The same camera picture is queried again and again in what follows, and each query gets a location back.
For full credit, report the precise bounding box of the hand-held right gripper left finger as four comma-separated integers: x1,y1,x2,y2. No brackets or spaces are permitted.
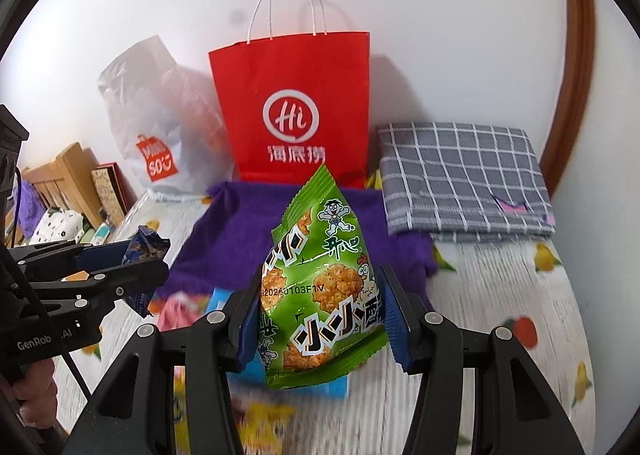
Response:
62,280,266,455

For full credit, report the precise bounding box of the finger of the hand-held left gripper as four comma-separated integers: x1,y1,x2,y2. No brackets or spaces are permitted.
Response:
10,240,127,282
29,259,171,314

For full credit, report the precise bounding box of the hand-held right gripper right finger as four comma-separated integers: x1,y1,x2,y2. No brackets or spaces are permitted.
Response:
380,264,588,455

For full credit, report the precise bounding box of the light blue packet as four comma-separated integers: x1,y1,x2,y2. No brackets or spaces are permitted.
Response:
207,287,349,398

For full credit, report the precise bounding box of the dark blue snack packet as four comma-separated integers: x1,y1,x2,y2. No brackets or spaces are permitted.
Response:
121,225,171,318

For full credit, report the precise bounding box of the green snack packet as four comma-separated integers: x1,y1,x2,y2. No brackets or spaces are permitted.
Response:
257,162,388,391

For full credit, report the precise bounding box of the person's left hand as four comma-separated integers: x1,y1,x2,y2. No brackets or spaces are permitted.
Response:
0,360,58,428

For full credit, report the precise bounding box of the white dotted cloth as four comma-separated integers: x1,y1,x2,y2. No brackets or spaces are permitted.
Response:
30,208,83,243

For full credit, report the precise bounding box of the patterned box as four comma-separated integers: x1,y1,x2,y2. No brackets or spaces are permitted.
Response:
90,162,138,231

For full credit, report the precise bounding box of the pink snack packet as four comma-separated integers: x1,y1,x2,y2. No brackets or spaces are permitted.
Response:
155,295,213,331

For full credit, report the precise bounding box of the purple towel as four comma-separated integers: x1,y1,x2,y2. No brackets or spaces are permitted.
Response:
156,179,441,368

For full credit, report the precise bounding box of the wooden bed headboard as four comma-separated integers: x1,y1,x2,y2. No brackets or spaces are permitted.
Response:
22,142,106,236

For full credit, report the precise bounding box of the fruit print bed sheet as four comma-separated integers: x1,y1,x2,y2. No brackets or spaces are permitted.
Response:
50,175,611,455

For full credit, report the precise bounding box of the white plastic bag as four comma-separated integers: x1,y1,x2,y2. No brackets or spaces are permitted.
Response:
96,34,238,201

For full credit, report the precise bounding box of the grey plaid folded cloth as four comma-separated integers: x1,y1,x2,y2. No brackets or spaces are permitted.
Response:
376,121,557,242

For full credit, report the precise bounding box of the red paper bag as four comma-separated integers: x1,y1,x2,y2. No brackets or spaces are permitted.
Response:
207,0,372,191

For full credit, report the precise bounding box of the black cable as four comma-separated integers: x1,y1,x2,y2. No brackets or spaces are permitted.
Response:
0,252,94,398

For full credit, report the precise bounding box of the brown wooden door frame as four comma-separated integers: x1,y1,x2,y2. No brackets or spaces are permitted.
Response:
540,0,596,186

